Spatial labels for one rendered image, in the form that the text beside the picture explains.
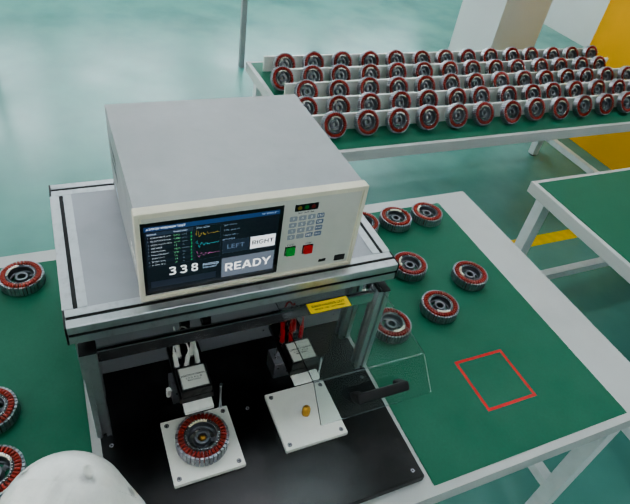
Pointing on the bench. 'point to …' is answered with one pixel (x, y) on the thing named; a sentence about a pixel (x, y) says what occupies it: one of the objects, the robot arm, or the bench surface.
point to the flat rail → (187, 335)
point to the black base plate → (250, 440)
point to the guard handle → (380, 392)
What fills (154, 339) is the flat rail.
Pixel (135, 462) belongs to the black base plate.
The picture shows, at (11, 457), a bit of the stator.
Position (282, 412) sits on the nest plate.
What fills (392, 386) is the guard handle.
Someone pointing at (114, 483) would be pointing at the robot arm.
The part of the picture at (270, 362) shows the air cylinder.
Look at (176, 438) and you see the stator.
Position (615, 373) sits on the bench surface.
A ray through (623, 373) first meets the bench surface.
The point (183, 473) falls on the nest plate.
